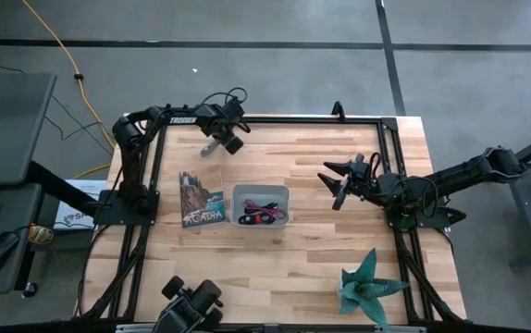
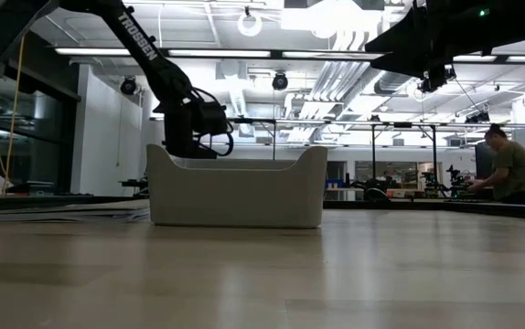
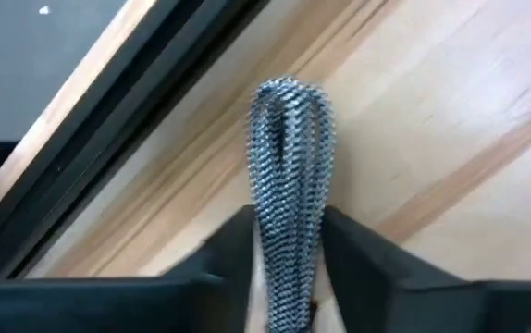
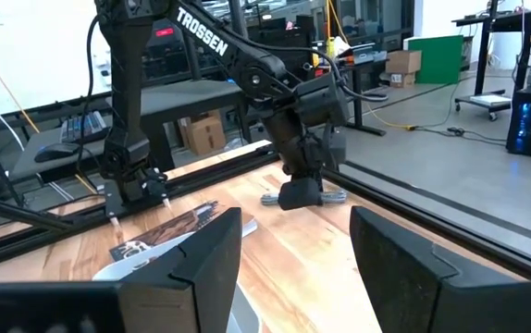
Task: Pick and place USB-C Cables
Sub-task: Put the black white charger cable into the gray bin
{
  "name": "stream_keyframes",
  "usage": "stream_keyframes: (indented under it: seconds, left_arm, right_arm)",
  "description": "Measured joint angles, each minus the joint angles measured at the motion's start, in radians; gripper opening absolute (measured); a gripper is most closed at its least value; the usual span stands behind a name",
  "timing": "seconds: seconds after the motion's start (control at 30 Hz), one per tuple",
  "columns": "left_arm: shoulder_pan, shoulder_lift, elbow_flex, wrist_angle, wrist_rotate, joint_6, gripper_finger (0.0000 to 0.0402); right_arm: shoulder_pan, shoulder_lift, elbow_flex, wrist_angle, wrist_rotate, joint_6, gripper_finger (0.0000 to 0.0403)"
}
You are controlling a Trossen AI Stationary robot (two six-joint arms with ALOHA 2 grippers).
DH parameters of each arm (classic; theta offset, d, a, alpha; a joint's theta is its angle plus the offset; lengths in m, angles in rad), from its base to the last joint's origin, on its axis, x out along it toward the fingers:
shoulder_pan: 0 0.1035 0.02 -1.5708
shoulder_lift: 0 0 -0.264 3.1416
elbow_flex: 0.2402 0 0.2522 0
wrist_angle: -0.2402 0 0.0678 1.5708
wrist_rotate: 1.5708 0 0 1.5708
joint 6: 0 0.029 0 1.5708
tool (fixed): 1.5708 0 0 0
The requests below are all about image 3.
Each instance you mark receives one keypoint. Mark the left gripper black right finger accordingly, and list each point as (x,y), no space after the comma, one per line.
(409,300)

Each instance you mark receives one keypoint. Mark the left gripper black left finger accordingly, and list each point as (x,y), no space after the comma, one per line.
(154,305)

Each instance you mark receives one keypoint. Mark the black aluminium table frame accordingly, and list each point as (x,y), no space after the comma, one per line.
(108,139)

